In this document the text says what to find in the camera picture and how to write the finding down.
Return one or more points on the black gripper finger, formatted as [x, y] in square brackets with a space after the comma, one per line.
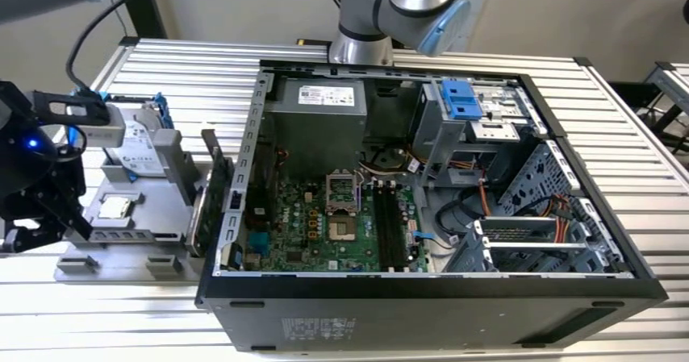
[32, 237]
[72, 205]

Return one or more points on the black RAM slot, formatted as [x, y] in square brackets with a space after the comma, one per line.
[399, 225]
[392, 225]
[380, 225]
[387, 225]

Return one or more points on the silver CPU chip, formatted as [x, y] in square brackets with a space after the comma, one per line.
[113, 208]

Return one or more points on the grey parts rack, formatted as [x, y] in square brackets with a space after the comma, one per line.
[156, 217]

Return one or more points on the hard disk in blue carrier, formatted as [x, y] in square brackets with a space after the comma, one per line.
[140, 156]

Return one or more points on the green graphics card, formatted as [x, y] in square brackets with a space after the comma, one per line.
[215, 192]

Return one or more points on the blue expansion slot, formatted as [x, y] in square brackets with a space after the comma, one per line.
[258, 244]

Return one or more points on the green motherboard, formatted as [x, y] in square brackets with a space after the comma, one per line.
[300, 233]

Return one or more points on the grey power supply unit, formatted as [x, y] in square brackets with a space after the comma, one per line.
[318, 136]

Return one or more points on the CPU socket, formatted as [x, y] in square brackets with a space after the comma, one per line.
[342, 229]

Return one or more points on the round black fan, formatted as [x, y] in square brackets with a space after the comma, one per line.
[384, 158]

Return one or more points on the grey metal drive cage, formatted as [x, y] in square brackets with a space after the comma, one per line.
[430, 136]

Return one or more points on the black open PC case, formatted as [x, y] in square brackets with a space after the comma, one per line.
[430, 321]

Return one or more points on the blue plastic drive latch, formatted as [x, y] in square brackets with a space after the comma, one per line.
[459, 100]

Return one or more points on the grey metal disk bay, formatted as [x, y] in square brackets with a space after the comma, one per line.
[517, 229]

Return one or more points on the aluminium slat side table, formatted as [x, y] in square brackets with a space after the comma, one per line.
[676, 76]

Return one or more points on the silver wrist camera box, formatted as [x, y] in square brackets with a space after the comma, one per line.
[107, 130]

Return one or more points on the black upright frame post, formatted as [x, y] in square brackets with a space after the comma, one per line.
[151, 19]

